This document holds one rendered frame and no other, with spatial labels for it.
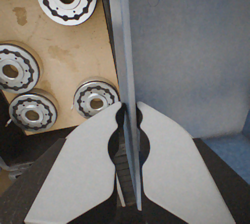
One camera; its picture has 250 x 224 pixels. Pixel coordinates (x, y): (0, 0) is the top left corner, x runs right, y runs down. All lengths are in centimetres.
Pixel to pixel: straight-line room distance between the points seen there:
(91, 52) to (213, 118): 28
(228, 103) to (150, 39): 12
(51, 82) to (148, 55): 31
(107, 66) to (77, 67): 7
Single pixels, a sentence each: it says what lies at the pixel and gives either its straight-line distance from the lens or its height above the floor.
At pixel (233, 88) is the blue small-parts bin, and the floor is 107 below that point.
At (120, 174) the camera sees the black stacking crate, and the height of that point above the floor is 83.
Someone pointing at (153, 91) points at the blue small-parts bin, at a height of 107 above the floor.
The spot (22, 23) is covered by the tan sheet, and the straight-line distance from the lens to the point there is 42.
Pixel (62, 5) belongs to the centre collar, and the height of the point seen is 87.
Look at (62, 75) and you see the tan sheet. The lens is 43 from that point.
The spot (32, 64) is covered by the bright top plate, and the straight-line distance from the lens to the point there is 40.
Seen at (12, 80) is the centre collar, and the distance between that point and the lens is 43.
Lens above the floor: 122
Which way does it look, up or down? 60 degrees down
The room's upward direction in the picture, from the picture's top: 166 degrees clockwise
